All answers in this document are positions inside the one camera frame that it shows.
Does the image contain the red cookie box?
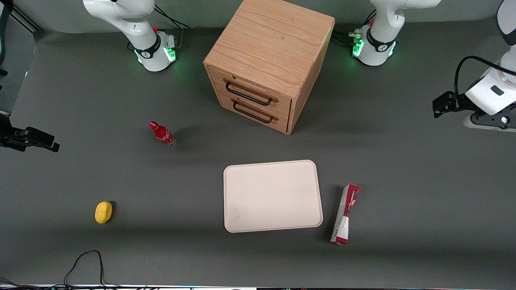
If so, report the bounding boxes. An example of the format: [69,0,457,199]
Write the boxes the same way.
[330,184,361,246]

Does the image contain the beige plastic tray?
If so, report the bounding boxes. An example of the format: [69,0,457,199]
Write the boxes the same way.
[223,159,324,234]

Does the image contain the yellow lemon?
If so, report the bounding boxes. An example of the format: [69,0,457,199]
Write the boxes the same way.
[95,201,113,224]

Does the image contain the red cola bottle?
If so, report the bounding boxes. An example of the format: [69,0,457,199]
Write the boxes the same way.
[149,121,177,148]

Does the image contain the wooden drawer cabinet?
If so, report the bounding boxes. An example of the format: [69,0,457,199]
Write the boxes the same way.
[203,0,336,135]

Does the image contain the wooden drawer front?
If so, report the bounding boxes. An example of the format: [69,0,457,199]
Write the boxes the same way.
[214,92,289,134]
[206,67,292,119]

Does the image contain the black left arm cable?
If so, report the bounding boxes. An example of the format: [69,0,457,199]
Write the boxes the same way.
[454,56,505,96]

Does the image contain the black left base cables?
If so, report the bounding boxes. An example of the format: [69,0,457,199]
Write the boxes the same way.
[333,10,377,46]

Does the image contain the black base cables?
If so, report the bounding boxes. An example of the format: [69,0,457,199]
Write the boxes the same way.
[153,3,191,51]
[333,10,377,46]

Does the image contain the black frame rail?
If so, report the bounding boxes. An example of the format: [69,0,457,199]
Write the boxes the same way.
[0,0,43,33]

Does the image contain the black looped table cable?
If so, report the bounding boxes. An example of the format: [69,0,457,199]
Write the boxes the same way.
[64,250,121,288]

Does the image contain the black right base cables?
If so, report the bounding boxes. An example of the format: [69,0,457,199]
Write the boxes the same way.
[153,3,191,51]

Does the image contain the black metal drawer handle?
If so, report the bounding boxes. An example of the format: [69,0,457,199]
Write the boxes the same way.
[233,100,275,124]
[225,81,274,107]

